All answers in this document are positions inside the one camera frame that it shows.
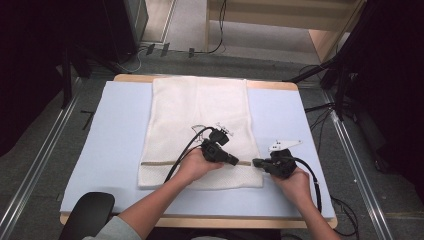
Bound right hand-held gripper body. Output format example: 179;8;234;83
265;139;304;180

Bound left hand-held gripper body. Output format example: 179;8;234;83
191;121;235;165

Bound white cloth towel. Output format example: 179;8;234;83
137;75;264;191

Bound person's right hand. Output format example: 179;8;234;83
270;167;314;205

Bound person's left hand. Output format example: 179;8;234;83
173;147;225;186

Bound person's dark clothing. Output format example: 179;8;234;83
146;227;283;240

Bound black tripod stand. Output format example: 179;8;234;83
282;49;358;122

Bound light blue table mat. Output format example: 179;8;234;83
59;80;336;220

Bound wooden table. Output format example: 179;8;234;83
59;73;339;230

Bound person's grey sleeve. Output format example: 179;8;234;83
82;215;142;240

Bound wooden shelf unit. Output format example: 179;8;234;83
203;0;368;64

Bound black chair armrest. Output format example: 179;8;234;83
58;191;116;240

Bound dark cabinet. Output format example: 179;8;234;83
101;0;150;65

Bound black metal stand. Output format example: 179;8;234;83
59;44;93;110

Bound left hand-held gripper cable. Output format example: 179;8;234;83
163;126;217;184

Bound hand-held gripper cable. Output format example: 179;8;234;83
163;126;217;184
292;155;323;214

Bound right hand-held gripper cable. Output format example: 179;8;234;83
292;155;323;214

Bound thin black floor cables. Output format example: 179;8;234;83
303;102;336;155

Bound metal floor rail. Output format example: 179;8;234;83
320;89;395;240
0;77;83;240

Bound black floor cable loop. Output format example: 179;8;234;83
329;195;360;238

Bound white floor cable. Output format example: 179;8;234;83
114;45;149;74

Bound hanging black cable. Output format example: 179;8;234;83
194;0;228;55

